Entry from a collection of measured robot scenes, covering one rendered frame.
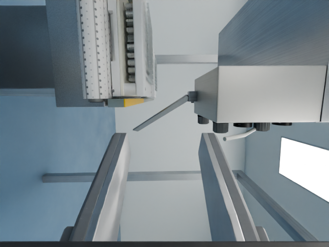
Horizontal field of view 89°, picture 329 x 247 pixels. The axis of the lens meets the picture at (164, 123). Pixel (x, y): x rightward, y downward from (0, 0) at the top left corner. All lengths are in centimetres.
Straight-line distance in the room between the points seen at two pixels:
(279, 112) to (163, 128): 340
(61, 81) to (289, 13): 53
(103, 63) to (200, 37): 369
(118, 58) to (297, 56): 39
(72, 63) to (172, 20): 371
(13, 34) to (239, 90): 55
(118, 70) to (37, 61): 24
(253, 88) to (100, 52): 29
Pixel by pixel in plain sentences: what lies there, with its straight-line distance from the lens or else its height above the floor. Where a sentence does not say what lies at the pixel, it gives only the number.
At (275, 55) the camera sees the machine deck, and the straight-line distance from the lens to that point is 56.
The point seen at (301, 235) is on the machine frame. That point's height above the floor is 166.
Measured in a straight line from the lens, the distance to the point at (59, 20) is 43.
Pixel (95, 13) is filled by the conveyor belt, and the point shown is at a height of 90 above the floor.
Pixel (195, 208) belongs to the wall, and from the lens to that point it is 448.
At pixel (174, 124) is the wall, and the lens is 371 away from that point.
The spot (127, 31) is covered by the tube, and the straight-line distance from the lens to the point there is 44.
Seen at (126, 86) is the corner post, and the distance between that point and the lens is 38.
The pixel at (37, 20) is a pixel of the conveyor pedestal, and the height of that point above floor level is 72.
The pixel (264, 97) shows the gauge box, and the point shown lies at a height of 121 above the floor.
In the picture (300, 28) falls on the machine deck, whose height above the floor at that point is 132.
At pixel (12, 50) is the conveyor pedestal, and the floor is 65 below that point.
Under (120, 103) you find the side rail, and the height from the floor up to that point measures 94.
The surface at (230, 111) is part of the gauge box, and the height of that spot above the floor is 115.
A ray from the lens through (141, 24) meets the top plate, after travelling 40.
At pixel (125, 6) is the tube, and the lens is 46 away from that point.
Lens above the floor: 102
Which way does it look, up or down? 1 degrees up
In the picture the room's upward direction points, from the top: 89 degrees clockwise
